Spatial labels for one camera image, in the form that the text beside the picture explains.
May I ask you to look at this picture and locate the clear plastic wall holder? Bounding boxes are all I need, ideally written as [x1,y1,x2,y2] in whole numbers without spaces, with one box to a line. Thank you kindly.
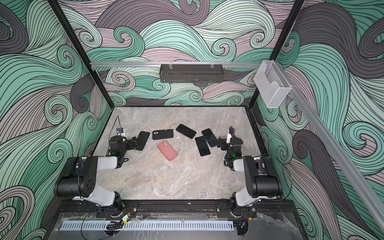
[254,61,292,109]

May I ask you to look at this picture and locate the right aluminium rail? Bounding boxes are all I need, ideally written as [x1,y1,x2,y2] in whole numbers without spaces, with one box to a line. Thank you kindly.
[275,63,384,230]

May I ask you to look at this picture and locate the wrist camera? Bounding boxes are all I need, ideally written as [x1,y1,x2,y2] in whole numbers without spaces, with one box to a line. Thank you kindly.
[226,126,236,144]
[117,128,124,136]

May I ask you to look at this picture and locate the black phone patterned reflection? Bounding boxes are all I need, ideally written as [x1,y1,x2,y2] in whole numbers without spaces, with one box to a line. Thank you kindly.
[176,124,197,139]

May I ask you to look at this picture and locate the black case edge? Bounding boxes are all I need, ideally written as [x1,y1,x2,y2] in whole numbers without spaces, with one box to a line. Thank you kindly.
[136,131,150,151]

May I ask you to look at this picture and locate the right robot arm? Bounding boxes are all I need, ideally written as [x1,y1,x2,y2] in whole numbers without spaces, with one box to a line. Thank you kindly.
[218,139,283,210]

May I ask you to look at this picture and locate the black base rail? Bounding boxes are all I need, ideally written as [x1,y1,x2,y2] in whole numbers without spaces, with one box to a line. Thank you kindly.
[58,199,296,218]

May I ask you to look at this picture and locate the back aluminium rail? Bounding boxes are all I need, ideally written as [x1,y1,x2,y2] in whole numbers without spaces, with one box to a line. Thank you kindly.
[89,61,263,70]

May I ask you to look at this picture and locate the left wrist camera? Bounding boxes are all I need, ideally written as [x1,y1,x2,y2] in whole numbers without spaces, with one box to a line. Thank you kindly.
[117,128,124,136]

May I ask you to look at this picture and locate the black case with camera hole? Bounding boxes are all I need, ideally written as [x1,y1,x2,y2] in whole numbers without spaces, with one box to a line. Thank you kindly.
[153,129,174,140]

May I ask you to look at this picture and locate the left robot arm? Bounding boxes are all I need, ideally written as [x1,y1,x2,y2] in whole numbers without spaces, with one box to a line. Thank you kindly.
[54,135,138,211]

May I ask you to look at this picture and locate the pink phone case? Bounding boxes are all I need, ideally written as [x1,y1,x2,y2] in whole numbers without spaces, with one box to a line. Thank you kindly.
[157,140,178,161]

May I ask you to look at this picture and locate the black wall tray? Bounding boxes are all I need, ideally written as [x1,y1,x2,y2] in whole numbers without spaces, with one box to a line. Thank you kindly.
[159,64,224,84]

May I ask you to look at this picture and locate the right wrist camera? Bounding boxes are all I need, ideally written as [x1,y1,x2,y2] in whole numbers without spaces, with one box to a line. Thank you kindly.
[226,126,236,144]

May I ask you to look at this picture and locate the white slotted cable duct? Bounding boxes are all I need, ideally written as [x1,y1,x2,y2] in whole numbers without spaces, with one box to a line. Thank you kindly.
[59,220,235,232]

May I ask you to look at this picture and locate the aluminium rail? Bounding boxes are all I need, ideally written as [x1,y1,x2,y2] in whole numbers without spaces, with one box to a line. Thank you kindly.
[89,61,263,70]
[275,63,384,230]

